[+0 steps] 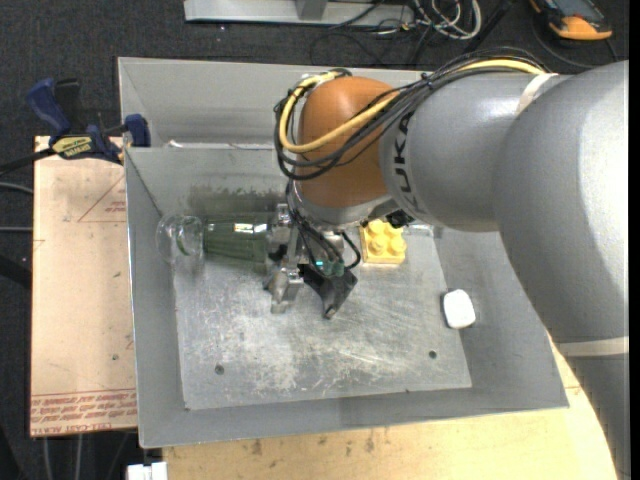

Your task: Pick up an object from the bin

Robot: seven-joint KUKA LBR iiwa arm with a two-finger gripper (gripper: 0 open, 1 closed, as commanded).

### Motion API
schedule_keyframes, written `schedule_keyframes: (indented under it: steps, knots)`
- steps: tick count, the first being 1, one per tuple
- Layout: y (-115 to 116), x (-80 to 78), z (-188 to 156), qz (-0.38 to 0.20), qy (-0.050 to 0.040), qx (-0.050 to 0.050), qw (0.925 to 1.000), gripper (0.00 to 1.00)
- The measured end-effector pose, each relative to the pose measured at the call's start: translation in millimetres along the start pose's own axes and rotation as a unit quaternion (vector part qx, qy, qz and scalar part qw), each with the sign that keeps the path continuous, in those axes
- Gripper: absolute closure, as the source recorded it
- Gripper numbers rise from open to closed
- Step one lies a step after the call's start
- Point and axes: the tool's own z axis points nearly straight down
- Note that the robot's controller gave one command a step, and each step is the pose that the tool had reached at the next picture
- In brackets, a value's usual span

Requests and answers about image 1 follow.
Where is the green translucent bottle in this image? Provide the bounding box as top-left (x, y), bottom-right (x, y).
top-left (201, 219), bottom-right (276, 275)

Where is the black curved plastic piece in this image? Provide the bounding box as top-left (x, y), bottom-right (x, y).
top-left (299, 263), bottom-right (360, 321)

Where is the grey metal bin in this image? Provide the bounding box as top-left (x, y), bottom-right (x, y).
top-left (117, 56), bottom-right (571, 450)

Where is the yellow toy brick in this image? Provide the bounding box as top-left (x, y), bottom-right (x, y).
top-left (359, 217), bottom-right (408, 266)

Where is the clear glass cup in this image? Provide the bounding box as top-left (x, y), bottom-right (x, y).
top-left (155, 214), bottom-right (205, 271)

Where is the white rounded block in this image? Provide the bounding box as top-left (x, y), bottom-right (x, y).
top-left (441, 288), bottom-right (478, 331)

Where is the brown cardboard board, red print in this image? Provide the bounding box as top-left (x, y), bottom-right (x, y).
top-left (28, 134), bottom-right (139, 439)

